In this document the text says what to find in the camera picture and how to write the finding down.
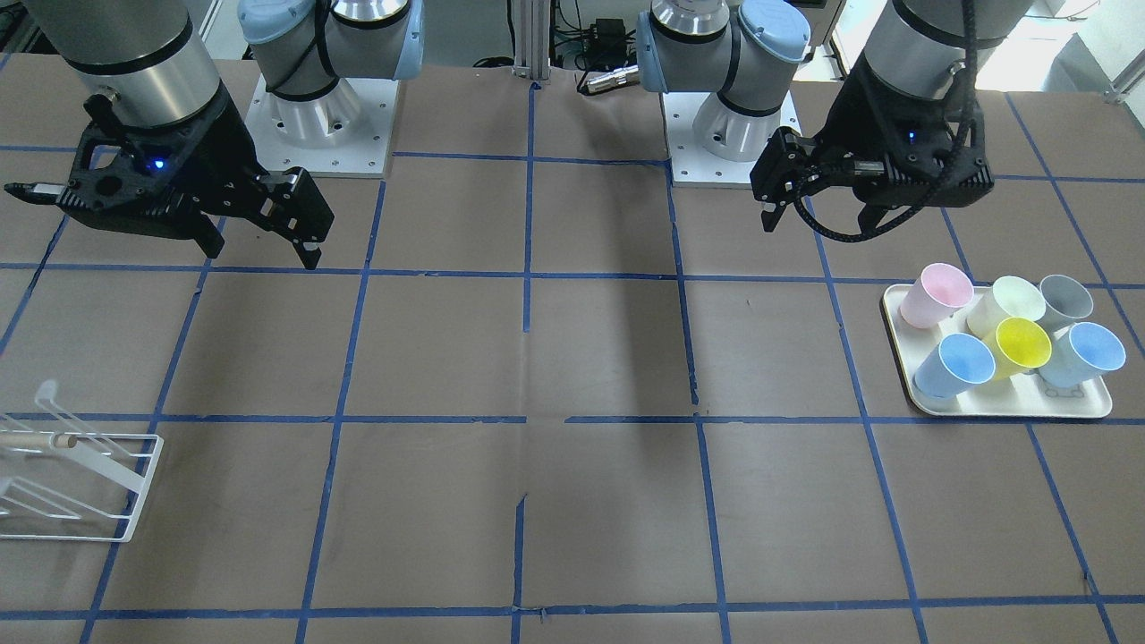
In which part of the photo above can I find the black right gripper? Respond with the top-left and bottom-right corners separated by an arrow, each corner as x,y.
3,89 -> 335,270

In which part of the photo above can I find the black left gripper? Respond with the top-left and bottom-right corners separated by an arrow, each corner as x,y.
750,64 -> 997,235

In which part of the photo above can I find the yellow plastic cup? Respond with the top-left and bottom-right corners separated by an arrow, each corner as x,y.
982,317 -> 1055,382

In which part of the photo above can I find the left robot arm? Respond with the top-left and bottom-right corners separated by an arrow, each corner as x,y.
635,1 -> 1017,243

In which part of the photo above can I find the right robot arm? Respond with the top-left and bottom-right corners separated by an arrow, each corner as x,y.
3,1 -> 424,270

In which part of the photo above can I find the pink plastic cup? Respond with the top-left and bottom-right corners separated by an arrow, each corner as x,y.
899,262 -> 976,329

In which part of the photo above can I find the cream white plastic cup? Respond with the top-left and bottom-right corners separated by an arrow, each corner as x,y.
965,275 -> 1047,339

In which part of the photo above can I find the light blue cup front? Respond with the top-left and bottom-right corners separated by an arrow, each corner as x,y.
913,333 -> 997,399

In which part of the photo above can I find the light blue cup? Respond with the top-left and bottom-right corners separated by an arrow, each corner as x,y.
913,333 -> 997,399
1039,322 -> 1127,388

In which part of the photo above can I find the grey plastic cup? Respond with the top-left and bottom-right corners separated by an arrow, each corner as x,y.
1039,274 -> 1095,333

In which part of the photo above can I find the white serving tray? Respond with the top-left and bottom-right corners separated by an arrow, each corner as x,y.
881,283 -> 1113,419

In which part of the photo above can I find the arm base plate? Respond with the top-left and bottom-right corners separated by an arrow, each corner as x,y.
662,91 -> 802,189
245,78 -> 402,179

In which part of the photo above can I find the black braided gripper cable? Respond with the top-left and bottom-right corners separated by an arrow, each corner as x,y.
793,0 -> 985,244

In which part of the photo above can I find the white wire dish rack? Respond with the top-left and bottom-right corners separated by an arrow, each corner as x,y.
1,379 -> 165,543

